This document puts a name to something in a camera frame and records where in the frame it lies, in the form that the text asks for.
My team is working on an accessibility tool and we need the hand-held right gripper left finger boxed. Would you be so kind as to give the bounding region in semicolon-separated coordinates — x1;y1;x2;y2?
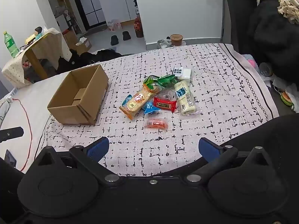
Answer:
35;137;122;186

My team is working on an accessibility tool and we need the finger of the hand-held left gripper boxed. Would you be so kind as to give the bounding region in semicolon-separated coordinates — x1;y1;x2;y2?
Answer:
0;127;24;143

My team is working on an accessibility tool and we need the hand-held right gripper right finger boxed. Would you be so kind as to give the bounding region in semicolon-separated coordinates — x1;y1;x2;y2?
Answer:
186;138;275;185

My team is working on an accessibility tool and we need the brown cardboard box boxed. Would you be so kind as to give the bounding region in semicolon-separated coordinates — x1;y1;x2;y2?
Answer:
47;64;109;125

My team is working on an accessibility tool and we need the blue snack packet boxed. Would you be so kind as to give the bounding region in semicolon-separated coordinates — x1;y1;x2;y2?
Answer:
142;101;160;115
121;95;133;109

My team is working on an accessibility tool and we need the long white bread packet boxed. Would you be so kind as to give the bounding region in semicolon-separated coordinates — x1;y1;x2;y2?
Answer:
174;80;202;117

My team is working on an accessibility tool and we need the orange sausage packet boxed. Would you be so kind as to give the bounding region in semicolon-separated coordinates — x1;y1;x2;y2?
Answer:
144;118;168;129

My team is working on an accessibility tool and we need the long orange biscuit packet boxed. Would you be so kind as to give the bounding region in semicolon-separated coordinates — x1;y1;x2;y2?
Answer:
119;85;162;120

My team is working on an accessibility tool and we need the red snack packet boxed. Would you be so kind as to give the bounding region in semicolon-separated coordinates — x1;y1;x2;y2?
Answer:
153;97;177;113

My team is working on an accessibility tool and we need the clear snack packet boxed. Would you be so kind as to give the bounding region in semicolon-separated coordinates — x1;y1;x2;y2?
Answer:
159;87;176;101

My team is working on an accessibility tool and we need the white rice cake packet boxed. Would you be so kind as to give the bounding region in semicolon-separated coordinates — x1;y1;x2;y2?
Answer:
173;66;193;83

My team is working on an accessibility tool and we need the green snack packet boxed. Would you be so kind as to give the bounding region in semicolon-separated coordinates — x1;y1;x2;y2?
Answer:
143;74;162;90
158;73;178;86

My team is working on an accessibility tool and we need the dark flat device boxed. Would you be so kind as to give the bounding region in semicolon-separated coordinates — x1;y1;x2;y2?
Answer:
5;149;17;168

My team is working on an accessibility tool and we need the beige pillow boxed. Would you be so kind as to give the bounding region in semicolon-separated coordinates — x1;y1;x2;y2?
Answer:
0;97;11;122

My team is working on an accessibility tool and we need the white black-patterned blanket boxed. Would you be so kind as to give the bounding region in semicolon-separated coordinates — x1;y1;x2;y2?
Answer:
38;42;280;177

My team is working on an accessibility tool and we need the white power strip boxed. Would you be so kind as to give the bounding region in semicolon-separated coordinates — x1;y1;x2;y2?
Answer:
0;88;17;101

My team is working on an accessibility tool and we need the plain white bed sheet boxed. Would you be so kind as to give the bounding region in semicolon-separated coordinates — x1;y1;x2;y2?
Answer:
0;69;70;173

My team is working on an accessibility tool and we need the green soda bottle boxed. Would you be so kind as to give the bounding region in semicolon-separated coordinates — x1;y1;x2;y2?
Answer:
3;31;19;58

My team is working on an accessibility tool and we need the black clothes pile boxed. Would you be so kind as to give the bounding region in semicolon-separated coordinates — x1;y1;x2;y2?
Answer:
57;49;123;74

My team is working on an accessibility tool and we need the burger toy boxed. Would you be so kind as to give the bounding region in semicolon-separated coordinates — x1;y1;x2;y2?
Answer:
280;92;294;108

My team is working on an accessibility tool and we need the clear plastic cup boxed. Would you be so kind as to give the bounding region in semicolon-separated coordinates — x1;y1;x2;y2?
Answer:
259;62;273;78

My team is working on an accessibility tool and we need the table with dotted tablecloth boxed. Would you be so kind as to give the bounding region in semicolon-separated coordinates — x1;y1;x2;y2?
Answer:
1;27;72;88

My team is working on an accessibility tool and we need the carton with white paper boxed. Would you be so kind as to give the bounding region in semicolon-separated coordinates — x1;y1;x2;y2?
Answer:
63;31;92;55

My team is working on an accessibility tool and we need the brown lidded cup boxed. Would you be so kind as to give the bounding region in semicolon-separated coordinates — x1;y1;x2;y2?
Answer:
170;34;183;47

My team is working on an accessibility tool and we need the clear plastic bag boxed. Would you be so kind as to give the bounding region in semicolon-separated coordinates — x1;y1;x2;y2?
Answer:
157;38;172;49

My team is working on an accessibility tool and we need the pack of water bottles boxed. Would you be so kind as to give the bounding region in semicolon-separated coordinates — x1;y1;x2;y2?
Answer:
107;19;122;31

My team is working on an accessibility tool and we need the dark oil bottle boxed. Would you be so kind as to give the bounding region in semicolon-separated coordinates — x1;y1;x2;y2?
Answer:
134;18;144;38

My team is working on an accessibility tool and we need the cluttered shelf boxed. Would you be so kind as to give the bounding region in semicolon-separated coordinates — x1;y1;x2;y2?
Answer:
54;4;81;35

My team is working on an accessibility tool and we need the black fleece coat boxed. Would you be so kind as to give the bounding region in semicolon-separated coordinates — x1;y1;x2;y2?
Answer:
247;0;299;85

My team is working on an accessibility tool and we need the white cabinet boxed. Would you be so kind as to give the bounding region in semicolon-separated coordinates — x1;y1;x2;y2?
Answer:
98;0;139;25

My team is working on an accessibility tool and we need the beige shredded bundle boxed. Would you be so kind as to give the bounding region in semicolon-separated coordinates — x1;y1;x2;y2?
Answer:
278;0;299;24

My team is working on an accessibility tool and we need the red cable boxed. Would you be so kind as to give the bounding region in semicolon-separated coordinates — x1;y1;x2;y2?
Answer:
11;97;33;172

